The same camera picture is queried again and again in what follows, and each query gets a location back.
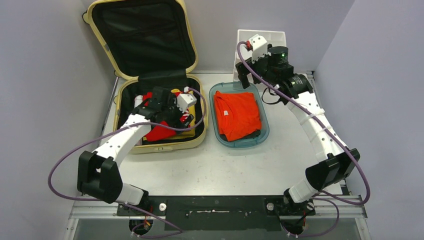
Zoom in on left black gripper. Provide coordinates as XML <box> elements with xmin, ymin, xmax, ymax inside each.
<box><xmin>161</xmin><ymin>94</ymin><xmax>193</xmax><ymax>134</ymax></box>

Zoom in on yellow garment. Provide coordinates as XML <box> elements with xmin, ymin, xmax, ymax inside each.
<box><xmin>169</xmin><ymin>105</ymin><xmax>196</xmax><ymax>140</ymax></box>

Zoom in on teal transparent plastic tray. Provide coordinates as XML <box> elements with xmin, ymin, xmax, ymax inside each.
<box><xmin>209</xmin><ymin>81</ymin><xmax>269</xmax><ymax>148</ymax></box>

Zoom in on orange t-shirt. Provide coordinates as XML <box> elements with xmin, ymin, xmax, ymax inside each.
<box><xmin>213</xmin><ymin>91</ymin><xmax>262</xmax><ymax>142</ymax></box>

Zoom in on dark navy fabric item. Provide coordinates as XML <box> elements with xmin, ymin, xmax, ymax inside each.
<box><xmin>219</xmin><ymin>130</ymin><xmax>261</xmax><ymax>142</ymax></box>

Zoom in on yellow hard-shell suitcase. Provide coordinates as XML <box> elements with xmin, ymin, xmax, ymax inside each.
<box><xmin>82</xmin><ymin>0</ymin><xmax>208</xmax><ymax>154</ymax></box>

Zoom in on red white striped garment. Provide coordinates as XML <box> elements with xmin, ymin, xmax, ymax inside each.
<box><xmin>143</xmin><ymin>126</ymin><xmax>181</xmax><ymax>142</ymax></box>

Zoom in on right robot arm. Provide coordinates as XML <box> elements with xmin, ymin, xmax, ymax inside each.
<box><xmin>235</xmin><ymin>45</ymin><xmax>360</xmax><ymax>214</ymax></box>

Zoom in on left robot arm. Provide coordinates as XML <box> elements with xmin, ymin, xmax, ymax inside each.
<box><xmin>77</xmin><ymin>86</ymin><xmax>197</xmax><ymax>215</ymax></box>

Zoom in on white plastic drawer organizer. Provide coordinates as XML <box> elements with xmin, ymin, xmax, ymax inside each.
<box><xmin>233</xmin><ymin>29</ymin><xmax>287</xmax><ymax>82</ymax></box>

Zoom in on white cylindrical bottle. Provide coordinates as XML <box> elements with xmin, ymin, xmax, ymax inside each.
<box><xmin>134</xmin><ymin>95</ymin><xmax>144</xmax><ymax>108</ymax></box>

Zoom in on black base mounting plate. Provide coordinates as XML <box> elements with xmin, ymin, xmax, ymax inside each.
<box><xmin>115</xmin><ymin>195</ymin><xmax>316</xmax><ymax>233</ymax></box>

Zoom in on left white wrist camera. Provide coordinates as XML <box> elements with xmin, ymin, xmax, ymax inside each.
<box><xmin>175</xmin><ymin>86</ymin><xmax>197</xmax><ymax>113</ymax></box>

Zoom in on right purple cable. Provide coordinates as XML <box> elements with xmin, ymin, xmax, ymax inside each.
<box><xmin>236</xmin><ymin>41</ymin><xmax>372</xmax><ymax>239</ymax></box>

